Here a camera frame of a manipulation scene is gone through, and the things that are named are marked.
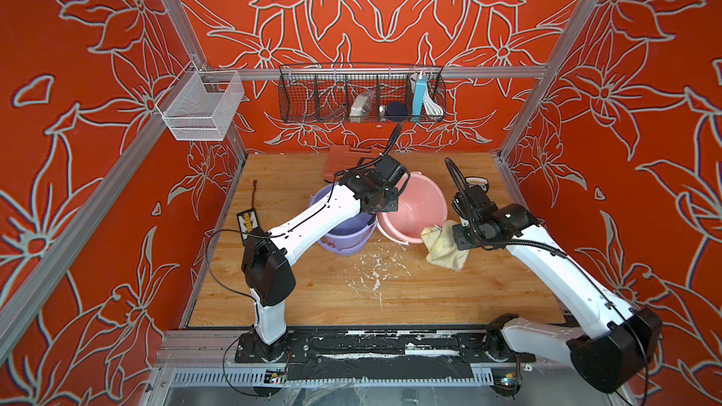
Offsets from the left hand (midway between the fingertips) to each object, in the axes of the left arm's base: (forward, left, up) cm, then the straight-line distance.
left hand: (390, 199), depth 81 cm
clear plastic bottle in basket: (+30, +10, +11) cm, 33 cm away
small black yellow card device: (0, +49, -18) cm, 52 cm away
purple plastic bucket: (-12, +11, -3) cm, 16 cm away
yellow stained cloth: (-12, -15, -5) cm, 20 cm away
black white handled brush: (+26, -37, -19) cm, 49 cm away
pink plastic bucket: (+9, -12, -15) cm, 21 cm away
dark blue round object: (+33, -2, +8) cm, 34 cm away
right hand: (-9, -19, -4) cm, 22 cm away
